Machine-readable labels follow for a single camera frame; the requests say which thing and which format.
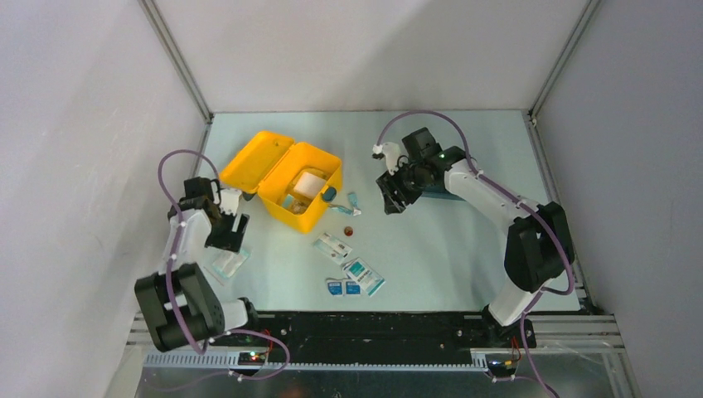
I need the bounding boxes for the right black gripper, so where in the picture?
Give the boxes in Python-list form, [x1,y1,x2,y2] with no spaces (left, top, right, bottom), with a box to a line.
[376,159,428,215]

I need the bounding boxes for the clear teal sterile pouch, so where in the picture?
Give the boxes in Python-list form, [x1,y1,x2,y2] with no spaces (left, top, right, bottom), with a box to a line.
[205,247,250,285]

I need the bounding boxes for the dark teal divided tray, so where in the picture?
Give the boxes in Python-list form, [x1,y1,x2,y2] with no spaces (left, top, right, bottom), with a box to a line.
[422,185,463,201]

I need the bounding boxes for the cotton swabs bag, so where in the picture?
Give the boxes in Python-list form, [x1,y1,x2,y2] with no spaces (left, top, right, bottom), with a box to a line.
[288,197,313,215]

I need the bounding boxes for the white gauze pad pack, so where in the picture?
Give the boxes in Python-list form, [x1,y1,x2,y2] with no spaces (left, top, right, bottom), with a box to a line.
[293,172,327,199]

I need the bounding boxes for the medical gauze dressing packet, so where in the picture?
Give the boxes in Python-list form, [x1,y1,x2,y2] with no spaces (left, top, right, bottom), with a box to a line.
[342,257,385,296]

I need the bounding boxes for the teal bandage pack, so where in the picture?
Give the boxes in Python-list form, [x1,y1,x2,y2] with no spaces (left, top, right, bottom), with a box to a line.
[281,195,300,212]

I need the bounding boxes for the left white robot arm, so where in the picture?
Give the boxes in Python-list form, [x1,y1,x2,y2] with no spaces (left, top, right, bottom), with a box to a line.
[134,177,262,352]

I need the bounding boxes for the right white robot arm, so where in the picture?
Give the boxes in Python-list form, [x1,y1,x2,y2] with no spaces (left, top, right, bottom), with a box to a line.
[372,128,575,347]

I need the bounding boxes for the yellow medicine kit box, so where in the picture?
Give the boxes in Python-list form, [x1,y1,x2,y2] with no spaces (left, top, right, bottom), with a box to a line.
[219,131,343,234]

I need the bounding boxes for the teal tube upper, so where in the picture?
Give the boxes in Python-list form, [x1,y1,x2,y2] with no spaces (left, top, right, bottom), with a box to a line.
[347,192,361,216]

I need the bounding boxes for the teal tube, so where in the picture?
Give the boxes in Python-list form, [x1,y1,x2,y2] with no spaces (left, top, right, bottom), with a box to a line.
[347,192,361,216]
[328,204,355,216]

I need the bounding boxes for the teal tube lower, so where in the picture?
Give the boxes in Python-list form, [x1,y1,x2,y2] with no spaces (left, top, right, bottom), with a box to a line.
[328,204,355,216]

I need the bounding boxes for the white teal striped packet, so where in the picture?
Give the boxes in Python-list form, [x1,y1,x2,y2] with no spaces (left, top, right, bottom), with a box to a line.
[313,232,352,265]

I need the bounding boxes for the blue alcohol pad right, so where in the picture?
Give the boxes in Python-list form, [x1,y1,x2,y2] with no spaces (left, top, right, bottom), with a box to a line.
[343,279,362,297]

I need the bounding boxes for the blue alcohol pad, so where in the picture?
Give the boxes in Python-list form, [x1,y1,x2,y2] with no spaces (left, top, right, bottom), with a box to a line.
[343,279,362,297]
[326,279,345,297]

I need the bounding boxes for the blue alcohol pad left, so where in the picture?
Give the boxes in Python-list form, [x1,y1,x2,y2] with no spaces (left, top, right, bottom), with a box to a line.
[326,279,345,297]

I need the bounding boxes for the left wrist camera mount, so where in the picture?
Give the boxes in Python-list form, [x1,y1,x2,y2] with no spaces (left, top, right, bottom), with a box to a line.
[218,188,242,216]

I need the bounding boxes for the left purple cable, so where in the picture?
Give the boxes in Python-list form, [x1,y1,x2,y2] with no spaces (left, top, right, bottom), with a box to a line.
[158,149,291,381]

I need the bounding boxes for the purple cable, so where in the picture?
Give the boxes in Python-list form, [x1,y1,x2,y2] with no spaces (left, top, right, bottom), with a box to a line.
[158,149,291,381]
[376,110,577,398]

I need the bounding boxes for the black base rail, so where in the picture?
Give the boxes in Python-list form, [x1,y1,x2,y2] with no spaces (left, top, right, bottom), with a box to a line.
[256,311,536,366]

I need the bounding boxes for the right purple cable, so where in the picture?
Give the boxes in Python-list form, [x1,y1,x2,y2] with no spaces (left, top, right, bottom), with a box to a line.
[376,110,577,398]

